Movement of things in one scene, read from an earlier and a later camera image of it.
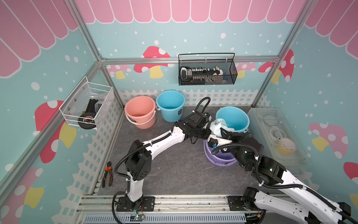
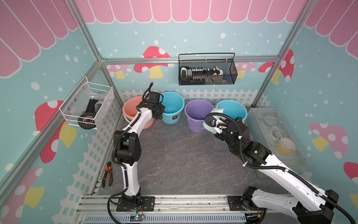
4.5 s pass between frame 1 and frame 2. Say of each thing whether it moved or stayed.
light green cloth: moved
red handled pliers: stayed
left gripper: moved
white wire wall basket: stayed
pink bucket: stayed
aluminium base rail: stayed
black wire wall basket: stayed
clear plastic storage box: stayed
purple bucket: moved
